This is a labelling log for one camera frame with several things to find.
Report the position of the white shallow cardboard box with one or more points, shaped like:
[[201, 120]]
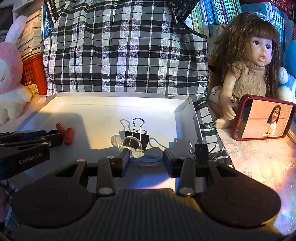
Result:
[[100, 119]]

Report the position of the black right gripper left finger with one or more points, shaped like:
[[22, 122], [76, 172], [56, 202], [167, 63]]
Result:
[[110, 167]]

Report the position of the pink white bunny plush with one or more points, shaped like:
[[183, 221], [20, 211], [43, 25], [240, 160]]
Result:
[[14, 96]]

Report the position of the red plastic crate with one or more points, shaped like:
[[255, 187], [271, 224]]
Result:
[[34, 76]]

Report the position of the blue Doraemon plush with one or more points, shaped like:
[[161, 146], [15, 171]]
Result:
[[286, 87]]

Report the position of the stack of white books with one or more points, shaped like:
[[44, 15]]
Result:
[[29, 42]]

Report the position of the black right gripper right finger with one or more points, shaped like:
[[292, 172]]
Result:
[[183, 168]]

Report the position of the black binder clip in box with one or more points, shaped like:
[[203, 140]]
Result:
[[139, 132]]

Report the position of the red cased smartphone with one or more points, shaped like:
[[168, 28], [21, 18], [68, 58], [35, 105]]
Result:
[[261, 118]]

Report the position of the black white plaid cloth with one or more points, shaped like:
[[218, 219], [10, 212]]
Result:
[[130, 46]]

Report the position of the brown haired baby doll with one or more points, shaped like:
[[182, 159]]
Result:
[[245, 61]]

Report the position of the row of blue green books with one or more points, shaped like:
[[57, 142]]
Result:
[[209, 18]]

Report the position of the blue standing books left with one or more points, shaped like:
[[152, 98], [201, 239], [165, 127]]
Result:
[[47, 24]]

